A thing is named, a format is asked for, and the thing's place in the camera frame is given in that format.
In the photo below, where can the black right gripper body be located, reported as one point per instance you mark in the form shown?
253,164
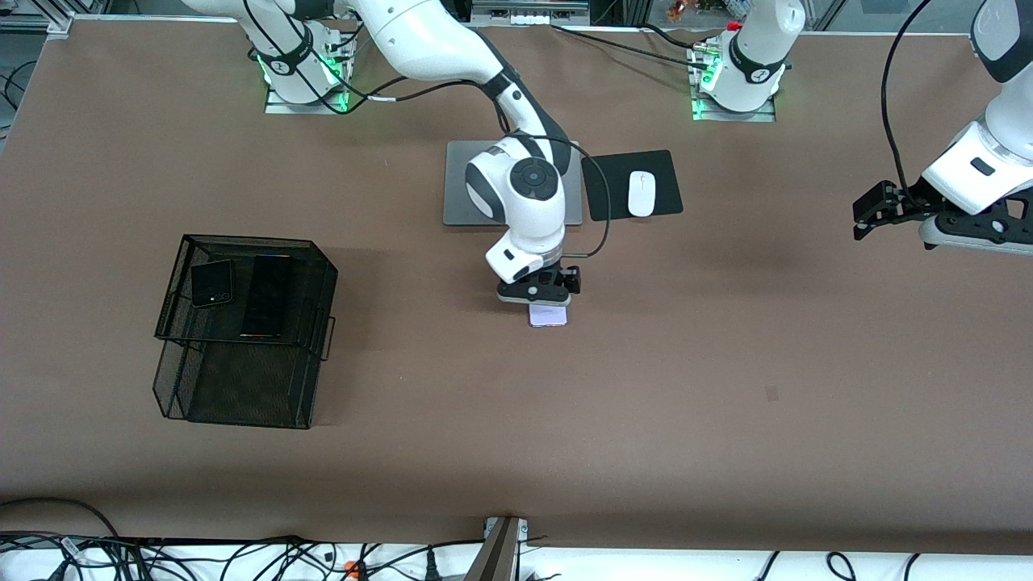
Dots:
570,278

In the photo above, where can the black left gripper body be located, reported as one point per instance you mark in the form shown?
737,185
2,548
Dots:
909,201

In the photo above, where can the lavender flip phone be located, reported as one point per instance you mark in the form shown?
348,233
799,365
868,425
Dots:
549,316

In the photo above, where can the black slab smartphone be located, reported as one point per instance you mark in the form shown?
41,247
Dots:
266,297

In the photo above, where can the black flip phone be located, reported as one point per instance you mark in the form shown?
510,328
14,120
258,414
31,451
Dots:
211,282

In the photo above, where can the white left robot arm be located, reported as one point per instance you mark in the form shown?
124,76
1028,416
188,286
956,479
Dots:
984,161

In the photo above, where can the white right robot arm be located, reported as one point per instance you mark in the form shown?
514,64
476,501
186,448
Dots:
436,40

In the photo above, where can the silver closed laptop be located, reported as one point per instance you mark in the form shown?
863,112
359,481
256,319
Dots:
452,202

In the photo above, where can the white computer mouse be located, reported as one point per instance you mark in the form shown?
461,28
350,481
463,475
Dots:
641,194

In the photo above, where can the black mouse pad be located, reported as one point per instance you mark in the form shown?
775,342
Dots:
670,190

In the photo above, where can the white power strip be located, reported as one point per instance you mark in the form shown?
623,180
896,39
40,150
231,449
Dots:
529,14

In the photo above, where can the black two-tier mesh tray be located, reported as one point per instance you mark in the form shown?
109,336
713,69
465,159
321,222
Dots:
242,371

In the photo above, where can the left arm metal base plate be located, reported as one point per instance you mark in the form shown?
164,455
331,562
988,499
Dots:
763,115

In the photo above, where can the aluminium camera post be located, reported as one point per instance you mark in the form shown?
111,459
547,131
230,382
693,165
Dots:
496,557

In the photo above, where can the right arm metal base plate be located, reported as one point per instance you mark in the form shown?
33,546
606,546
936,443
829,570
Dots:
278,106

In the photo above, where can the aluminium frame corner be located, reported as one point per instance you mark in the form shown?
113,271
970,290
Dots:
60,24

